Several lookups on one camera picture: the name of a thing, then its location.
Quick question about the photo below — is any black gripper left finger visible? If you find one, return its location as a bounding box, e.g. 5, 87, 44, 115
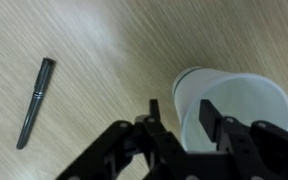
149, 99, 160, 123

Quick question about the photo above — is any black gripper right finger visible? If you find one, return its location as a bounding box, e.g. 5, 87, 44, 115
199, 99, 222, 143

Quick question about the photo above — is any white paper cup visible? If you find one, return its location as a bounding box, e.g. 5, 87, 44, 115
172, 67, 288, 152

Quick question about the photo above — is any black marker pen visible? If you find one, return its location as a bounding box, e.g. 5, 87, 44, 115
16, 58, 56, 150

